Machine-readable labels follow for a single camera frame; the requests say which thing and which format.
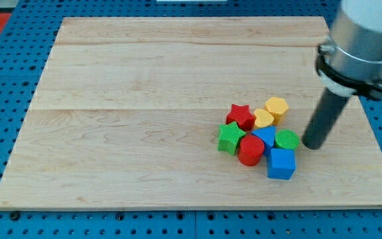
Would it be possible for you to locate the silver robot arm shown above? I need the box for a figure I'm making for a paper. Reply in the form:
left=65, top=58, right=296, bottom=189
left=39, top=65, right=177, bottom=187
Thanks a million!
left=316, top=0, right=382, bottom=100

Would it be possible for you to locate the yellow hexagon block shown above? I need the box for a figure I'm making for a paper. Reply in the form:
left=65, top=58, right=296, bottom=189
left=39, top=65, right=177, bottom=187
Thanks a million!
left=265, top=97, right=289, bottom=125

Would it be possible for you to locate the green star block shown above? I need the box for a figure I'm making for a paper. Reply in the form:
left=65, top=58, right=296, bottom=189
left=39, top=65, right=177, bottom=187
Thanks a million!
left=218, top=121, right=246, bottom=155

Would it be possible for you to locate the red star block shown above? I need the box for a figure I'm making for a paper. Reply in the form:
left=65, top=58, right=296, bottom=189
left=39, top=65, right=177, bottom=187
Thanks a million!
left=225, top=104, right=255, bottom=131

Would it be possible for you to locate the wooden board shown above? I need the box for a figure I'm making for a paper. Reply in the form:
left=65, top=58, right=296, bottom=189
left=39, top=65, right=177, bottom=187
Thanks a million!
left=0, top=17, right=382, bottom=211

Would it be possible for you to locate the red cylinder block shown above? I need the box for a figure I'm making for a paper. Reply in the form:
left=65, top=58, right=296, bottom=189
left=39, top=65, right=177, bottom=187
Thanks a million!
left=237, top=135, right=265, bottom=166

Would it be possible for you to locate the yellow heart block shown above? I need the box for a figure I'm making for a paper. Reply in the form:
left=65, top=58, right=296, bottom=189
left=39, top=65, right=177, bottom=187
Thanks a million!
left=253, top=108, right=275, bottom=129

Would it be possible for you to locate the blue triangle block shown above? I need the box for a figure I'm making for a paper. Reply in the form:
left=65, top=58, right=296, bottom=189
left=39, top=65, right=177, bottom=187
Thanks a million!
left=251, top=126, right=276, bottom=157

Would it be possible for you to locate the green cylinder block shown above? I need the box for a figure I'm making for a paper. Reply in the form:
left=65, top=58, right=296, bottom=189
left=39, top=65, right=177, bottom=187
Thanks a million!
left=274, top=129, right=300, bottom=150

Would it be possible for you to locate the blue cube block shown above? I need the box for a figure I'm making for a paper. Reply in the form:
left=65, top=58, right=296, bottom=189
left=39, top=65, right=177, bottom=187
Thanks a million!
left=267, top=148, right=296, bottom=180

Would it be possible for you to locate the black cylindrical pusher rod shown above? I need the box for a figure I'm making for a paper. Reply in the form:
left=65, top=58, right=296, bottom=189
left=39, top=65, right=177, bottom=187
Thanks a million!
left=302, top=88, right=350, bottom=149

